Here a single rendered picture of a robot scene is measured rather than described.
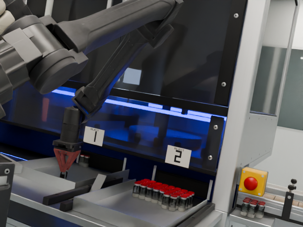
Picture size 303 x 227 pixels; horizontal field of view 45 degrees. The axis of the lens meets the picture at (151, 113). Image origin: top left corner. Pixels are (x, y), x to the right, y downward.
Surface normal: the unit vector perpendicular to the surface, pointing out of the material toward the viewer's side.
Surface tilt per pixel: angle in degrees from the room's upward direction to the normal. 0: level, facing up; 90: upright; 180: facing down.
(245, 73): 90
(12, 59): 70
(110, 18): 53
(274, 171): 90
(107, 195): 90
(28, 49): 60
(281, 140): 90
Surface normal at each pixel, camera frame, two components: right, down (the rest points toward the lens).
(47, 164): 0.89, 0.18
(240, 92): -0.41, -0.02
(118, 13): 0.49, -0.48
